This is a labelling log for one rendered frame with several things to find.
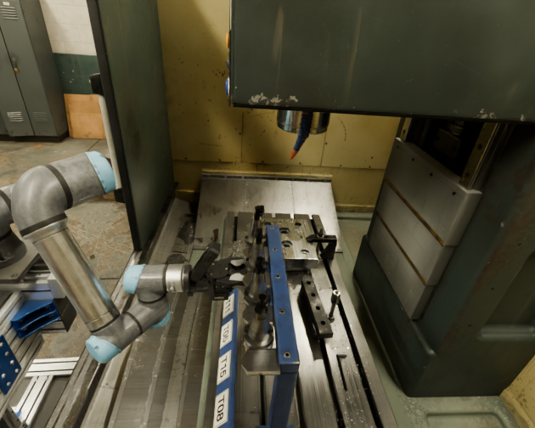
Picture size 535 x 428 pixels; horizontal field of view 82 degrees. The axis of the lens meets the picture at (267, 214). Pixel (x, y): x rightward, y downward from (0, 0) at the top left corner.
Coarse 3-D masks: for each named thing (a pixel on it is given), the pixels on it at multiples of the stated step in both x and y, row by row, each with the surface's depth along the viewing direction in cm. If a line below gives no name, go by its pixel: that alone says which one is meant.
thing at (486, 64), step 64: (256, 0) 51; (320, 0) 52; (384, 0) 52; (448, 0) 53; (512, 0) 53; (256, 64) 56; (320, 64) 57; (384, 64) 57; (448, 64) 58; (512, 64) 58
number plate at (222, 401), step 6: (228, 390) 79; (222, 396) 80; (228, 396) 78; (216, 402) 80; (222, 402) 78; (216, 408) 79; (222, 408) 77; (216, 414) 77; (222, 414) 75; (216, 420) 76; (222, 420) 74; (216, 426) 75
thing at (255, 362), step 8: (248, 352) 60; (256, 352) 60; (264, 352) 60; (272, 352) 60; (248, 360) 59; (256, 360) 59; (264, 360) 59; (272, 360) 59; (248, 368) 57; (256, 368) 58; (264, 368) 58; (272, 368) 58
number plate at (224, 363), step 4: (228, 352) 89; (224, 356) 89; (228, 356) 88; (220, 360) 90; (224, 360) 88; (228, 360) 87; (220, 364) 88; (224, 364) 87; (228, 364) 86; (220, 368) 88; (224, 368) 86; (228, 368) 85; (220, 372) 86; (224, 372) 85; (228, 372) 84; (220, 376) 85; (224, 376) 84; (228, 376) 83; (220, 380) 84
